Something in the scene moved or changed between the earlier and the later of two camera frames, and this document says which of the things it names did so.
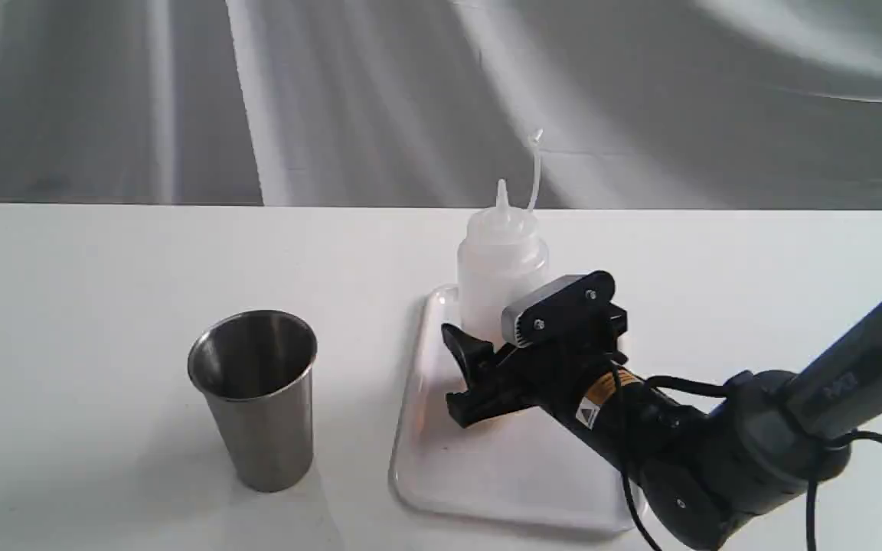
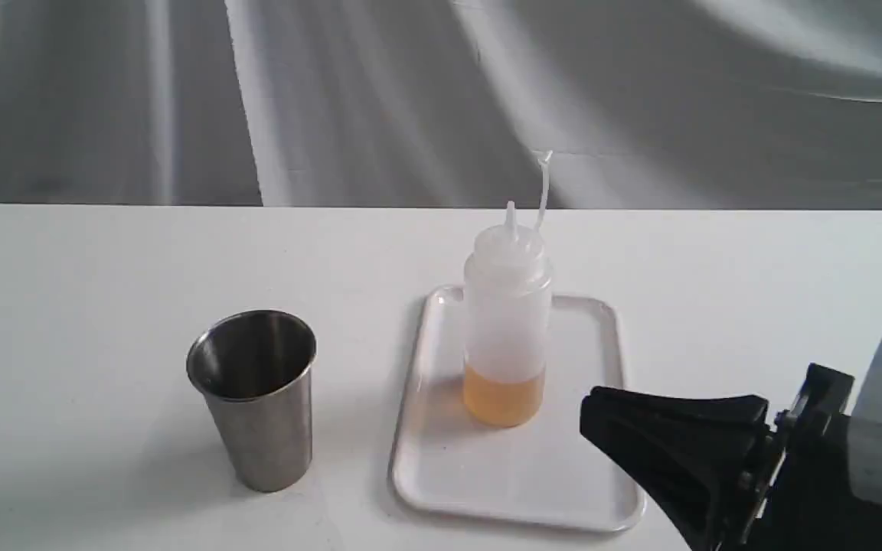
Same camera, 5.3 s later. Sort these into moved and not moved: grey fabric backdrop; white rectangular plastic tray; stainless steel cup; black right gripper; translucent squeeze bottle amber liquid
Moved: black right gripper; translucent squeeze bottle amber liquid
Not moved: stainless steel cup; grey fabric backdrop; white rectangular plastic tray
